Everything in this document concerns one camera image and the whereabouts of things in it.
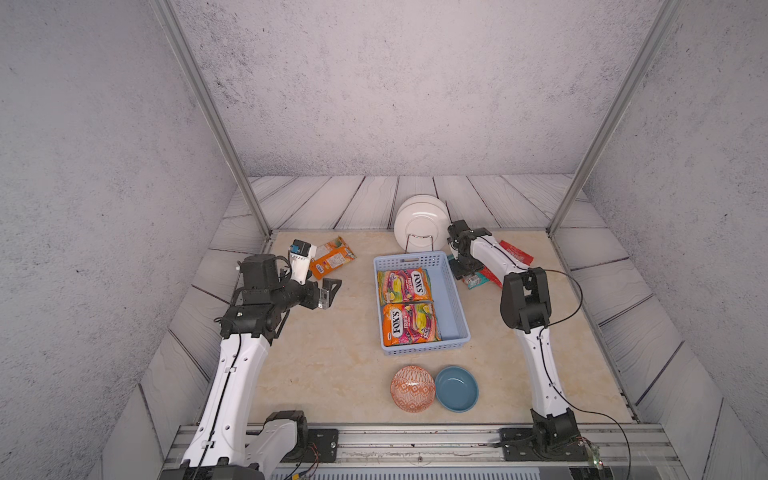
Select red candy bag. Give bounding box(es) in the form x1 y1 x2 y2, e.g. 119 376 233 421
477 240 534 287

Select light blue plastic basket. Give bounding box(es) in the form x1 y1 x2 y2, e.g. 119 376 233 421
373 251 471 355

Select aluminium front rail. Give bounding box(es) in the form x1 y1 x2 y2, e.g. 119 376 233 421
157 423 690 480

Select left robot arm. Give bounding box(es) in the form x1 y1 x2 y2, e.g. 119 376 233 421
160 240 342 479

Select metal wire plate rack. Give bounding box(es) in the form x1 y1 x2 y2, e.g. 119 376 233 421
404 233 435 253

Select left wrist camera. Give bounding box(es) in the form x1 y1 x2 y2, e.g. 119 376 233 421
289 239 317 285

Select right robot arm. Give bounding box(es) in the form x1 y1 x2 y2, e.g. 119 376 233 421
448 220 581 460

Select blue bowl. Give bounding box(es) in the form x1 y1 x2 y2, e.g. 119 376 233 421
435 366 479 413

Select orange Fox's candy bag back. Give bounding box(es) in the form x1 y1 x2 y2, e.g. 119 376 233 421
310 237 356 280

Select white plates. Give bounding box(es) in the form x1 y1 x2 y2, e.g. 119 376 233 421
393 194 450 251

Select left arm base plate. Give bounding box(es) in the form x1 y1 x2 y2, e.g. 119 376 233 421
282 428 339 464

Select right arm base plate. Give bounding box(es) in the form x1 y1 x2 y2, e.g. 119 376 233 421
495 427 589 462

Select teal candy bag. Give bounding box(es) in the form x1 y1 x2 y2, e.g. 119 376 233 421
462 272 489 289

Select orange patterned bowl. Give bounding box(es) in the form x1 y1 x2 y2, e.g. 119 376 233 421
390 365 436 413

